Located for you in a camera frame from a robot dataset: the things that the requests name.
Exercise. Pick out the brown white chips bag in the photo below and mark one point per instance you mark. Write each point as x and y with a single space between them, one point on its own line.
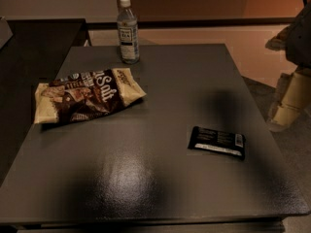
86 96

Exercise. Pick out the black rxbar chocolate bar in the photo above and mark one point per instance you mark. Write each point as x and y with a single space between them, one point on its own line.
232 144

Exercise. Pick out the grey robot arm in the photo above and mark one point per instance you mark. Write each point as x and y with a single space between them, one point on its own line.
295 39

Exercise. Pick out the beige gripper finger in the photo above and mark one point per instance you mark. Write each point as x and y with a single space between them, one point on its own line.
292 96

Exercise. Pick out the clear plastic tea bottle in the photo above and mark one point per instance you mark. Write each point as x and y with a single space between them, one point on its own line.
128 33

